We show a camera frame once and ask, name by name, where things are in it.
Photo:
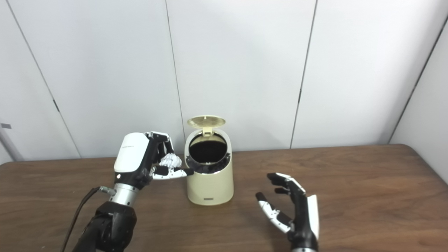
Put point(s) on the grey wall corner post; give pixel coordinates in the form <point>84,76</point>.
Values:
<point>8,145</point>

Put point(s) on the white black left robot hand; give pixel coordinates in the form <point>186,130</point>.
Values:
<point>131,154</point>

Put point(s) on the cream-colored bin with lid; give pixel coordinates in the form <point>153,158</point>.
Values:
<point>210,187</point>

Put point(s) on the black wall seam clip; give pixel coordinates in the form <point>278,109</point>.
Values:
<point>56,105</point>
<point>299,96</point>

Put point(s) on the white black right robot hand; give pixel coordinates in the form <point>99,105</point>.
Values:
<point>304,224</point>

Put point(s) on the white paper ball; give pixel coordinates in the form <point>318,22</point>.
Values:
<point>171,161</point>

